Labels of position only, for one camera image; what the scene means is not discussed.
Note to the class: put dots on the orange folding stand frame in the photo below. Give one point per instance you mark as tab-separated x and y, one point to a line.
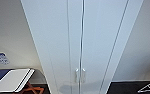
31	88

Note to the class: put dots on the white wall sign blue print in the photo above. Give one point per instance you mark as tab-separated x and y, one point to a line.
1	57

